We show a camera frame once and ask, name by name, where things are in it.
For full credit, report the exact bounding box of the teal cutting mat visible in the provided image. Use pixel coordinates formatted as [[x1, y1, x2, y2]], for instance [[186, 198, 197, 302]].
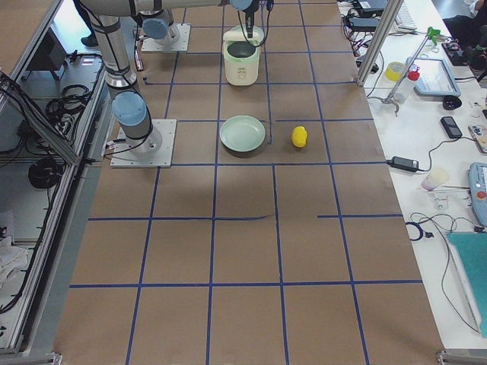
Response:
[[447, 233, 486, 338]]

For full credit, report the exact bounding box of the black phone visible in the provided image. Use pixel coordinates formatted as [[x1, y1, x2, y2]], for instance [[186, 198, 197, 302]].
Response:
[[440, 116, 463, 139]]

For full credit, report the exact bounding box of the white plastic cup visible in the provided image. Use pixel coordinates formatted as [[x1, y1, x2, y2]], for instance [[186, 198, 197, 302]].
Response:
[[421, 167, 450, 192]]

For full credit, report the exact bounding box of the aluminium frame post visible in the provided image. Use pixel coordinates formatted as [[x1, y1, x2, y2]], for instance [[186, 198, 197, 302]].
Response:
[[356, 0, 403, 87]]

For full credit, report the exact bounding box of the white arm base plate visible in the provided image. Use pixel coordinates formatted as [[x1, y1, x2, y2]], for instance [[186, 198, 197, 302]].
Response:
[[110, 119, 177, 168], [142, 20, 191, 53]]

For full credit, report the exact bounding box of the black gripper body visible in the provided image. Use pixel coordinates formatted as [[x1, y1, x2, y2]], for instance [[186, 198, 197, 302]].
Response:
[[243, 0, 274, 14]]

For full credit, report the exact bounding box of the green plate near arm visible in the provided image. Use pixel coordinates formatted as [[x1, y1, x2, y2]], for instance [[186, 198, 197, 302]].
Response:
[[219, 115, 266, 153]]

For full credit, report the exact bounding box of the cream rice cooker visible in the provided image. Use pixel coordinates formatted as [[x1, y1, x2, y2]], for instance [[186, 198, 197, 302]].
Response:
[[222, 26, 264, 86]]

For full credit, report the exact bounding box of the yellow tape roll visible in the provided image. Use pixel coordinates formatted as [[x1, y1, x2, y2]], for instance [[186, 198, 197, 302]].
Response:
[[384, 62, 406, 82]]

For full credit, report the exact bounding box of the yellow toy lemon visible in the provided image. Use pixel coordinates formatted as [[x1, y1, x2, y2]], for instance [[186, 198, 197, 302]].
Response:
[[291, 125, 308, 148]]

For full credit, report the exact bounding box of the black power brick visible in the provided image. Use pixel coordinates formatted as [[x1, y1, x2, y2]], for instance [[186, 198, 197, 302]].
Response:
[[346, 17, 380, 33]]

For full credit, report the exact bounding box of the blue teach pendant tablet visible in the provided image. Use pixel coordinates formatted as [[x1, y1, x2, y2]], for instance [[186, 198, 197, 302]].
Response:
[[412, 58, 461, 97]]

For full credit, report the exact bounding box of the black power adapter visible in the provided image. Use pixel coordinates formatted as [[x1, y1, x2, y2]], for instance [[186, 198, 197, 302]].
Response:
[[387, 156, 419, 173]]

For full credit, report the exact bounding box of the person in black clothes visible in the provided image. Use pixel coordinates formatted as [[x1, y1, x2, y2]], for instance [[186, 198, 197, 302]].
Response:
[[73, 0, 98, 48]]

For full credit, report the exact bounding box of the metal rod stand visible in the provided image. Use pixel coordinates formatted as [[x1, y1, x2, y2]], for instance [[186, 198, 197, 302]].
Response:
[[372, 27, 441, 116]]

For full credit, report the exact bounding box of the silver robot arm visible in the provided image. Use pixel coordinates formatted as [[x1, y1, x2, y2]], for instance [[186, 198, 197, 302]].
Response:
[[80, 1, 260, 159], [142, 10, 180, 46]]

